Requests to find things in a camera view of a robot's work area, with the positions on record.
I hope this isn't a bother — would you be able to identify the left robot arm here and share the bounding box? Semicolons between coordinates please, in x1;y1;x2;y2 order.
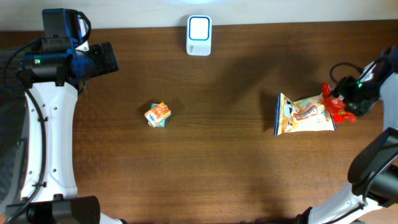
6;42;124;223

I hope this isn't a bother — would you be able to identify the orange small tissue pack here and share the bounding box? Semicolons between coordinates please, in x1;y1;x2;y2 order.
144;101;172;127

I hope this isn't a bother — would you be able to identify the grey plastic mesh basket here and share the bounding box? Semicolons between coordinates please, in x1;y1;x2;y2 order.
1;47;28;215

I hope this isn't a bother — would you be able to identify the green tissue pack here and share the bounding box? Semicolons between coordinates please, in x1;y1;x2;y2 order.
147;102;172;128

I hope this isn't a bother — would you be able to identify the beige wet wipes pack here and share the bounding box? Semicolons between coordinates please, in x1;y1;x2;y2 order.
274;93;336;136

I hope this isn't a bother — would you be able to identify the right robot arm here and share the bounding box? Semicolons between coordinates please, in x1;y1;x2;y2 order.
294;46;397;223

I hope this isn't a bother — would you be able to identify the red snack bag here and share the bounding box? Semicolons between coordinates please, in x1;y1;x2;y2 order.
322;82;357;123

